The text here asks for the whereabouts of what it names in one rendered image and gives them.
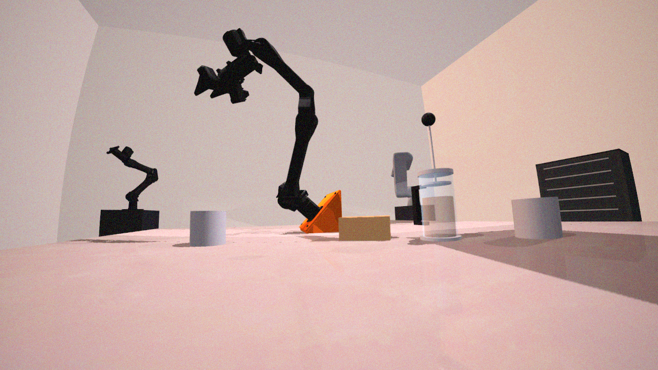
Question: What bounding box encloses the glass french press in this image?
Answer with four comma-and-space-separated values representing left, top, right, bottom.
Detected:
411, 113, 462, 242

